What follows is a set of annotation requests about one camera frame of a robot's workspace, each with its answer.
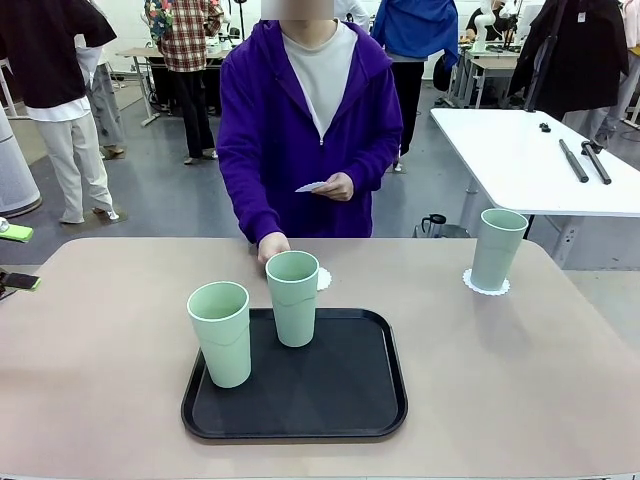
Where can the white cylindrical air purifier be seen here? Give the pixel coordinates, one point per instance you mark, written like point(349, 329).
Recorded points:
point(15, 170)

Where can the person in grey trousers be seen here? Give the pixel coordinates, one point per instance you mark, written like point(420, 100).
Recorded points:
point(107, 110)

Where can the person in black coat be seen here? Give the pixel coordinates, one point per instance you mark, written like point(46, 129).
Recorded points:
point(575, 55)

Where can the black metal rod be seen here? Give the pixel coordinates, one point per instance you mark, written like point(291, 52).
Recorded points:
point(597, 165)
point(574, 161)

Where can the seated person in dark top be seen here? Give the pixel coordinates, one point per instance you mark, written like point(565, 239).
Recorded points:
point(480, 25)

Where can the small black clamp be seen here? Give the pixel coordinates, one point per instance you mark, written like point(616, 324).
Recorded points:
point(545, 127)

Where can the person's left hand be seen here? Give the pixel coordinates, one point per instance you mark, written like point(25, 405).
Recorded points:
point(341, 187)

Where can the white scalloped paper coaster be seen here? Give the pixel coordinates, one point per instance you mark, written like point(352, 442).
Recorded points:
point(506, 287)
point(325, 280)

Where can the black plastic serving tray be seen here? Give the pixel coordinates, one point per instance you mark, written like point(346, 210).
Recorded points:
point(325, 390)

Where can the person in purple hoodie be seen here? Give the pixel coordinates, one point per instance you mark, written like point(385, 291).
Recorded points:
point(260, 125)

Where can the grey desk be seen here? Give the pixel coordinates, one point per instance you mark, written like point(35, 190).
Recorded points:
point(492, 65)

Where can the pale green plastic cup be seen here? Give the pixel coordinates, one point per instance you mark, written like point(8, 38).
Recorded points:
point(225, 350)
point(495, 255)
point(295, 320)

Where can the stack of white paper coasters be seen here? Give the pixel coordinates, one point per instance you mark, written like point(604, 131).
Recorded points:
point(310, 187)

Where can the small white background robot arm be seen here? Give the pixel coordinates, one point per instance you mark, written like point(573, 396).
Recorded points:
point(482, 30)

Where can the person in plaid shirt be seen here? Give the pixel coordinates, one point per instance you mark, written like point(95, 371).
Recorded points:
point(190, 45)

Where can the person's left forearm purple sleeve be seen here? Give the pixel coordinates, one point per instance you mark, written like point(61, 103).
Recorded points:
point(377, 170)

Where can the person's right hand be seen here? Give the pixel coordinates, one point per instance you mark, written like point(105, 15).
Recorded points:
point(275, 246)

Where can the wooden table with grey legs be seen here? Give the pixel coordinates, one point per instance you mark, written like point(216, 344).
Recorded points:
point(145, 55)

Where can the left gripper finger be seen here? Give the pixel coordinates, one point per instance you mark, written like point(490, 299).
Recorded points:
point(15, 232)
point(20, 281)

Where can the person's right forearm purple sleeve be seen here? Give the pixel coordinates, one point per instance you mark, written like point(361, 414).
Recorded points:
point(255, 215)

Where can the person in black top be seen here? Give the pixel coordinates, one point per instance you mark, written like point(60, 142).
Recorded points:
point(45, 60)

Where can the person in blue jacket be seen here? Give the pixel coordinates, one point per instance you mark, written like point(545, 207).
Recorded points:
point(415, 30)

